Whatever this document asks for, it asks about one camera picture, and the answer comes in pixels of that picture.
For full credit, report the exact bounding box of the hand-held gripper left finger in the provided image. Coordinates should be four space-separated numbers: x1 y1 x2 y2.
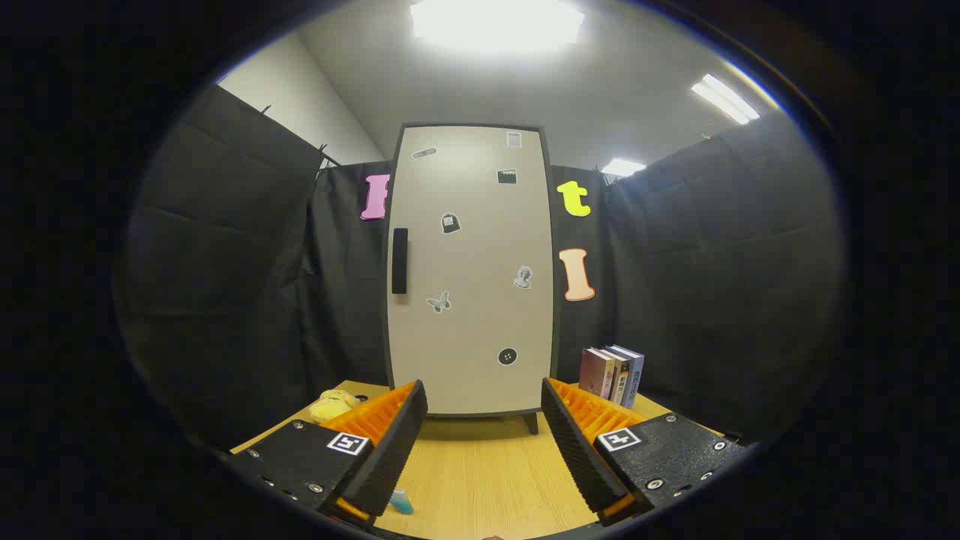
223 379 429 526

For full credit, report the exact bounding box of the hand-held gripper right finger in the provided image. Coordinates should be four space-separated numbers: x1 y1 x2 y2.
541 377 753 526

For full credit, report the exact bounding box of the black door handle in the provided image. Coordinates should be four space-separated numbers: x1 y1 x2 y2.
391 228 409 295

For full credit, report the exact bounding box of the beige cabinet door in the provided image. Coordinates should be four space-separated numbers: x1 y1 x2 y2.
387 125 555 416

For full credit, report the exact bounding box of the dark grey tall cabinet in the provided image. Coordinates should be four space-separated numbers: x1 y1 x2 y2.
382 122 560 436

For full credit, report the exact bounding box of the yellow plush toy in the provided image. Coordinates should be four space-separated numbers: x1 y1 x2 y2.
309 388 361 425

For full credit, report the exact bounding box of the white spine book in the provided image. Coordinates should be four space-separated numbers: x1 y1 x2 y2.
604 348 629 407

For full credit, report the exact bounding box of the maroon book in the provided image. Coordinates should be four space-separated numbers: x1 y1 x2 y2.
578 346 616 399

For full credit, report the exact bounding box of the black backdrop cloth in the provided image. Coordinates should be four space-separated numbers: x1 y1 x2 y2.
116 84 845 451

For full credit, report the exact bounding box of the long ceiling light strip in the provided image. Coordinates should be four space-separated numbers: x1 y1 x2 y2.
690 73 761 125

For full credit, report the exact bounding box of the large square ceiling light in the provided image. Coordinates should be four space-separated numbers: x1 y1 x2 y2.
409 0 586 53

